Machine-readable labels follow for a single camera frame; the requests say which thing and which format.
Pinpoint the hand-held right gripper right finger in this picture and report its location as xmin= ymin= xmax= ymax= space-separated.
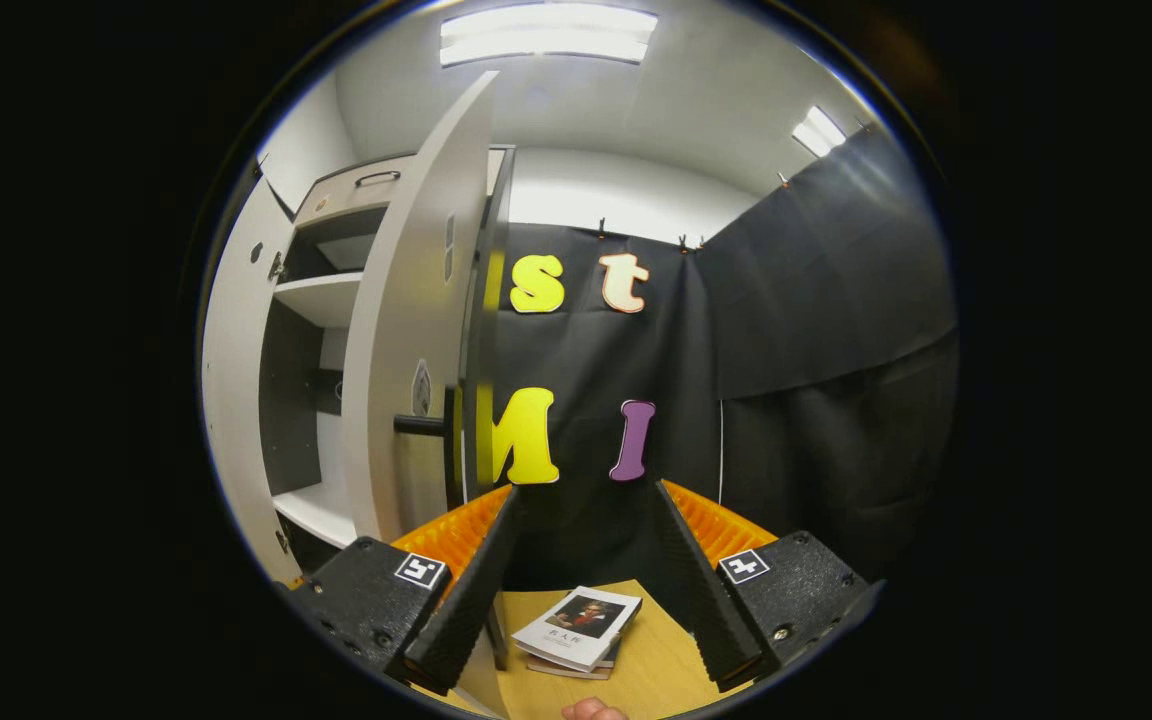
xmin=651 ymin=480 xmax=885 ymax=693

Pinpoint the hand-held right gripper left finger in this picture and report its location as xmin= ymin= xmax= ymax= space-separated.
xmin=286 ymin=485 xmax=522 ymax=696

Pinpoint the grey cabinet door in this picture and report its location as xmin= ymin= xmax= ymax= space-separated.
xmin=341 ymin=70 xmax=502 ymax=546
xmin=201 ymin=175 xmax=302 ymax=586

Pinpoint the grey cabinet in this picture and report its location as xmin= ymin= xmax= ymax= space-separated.
xmin=256 ymin=148 xmax=517 ymax=551

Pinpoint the brown book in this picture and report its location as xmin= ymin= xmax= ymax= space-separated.
xmin=526 ymin=640 xmax=622 ymax=681

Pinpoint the black backdrop cloth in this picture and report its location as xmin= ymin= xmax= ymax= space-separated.
xmin=491 ymin=120 xmax=959 ymax=601

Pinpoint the small ceiling light panel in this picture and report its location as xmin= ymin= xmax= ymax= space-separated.
xmin=792 ymin=105 xmax=849 ymax=158

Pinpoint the large ceiling light panel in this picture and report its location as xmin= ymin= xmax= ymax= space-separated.
xmin=439 ymin=3 xmax=659 ymax=68

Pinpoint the black right door handle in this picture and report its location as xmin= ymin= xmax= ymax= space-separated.
xmin=394 ymin=385 xmax=465 ymax=511

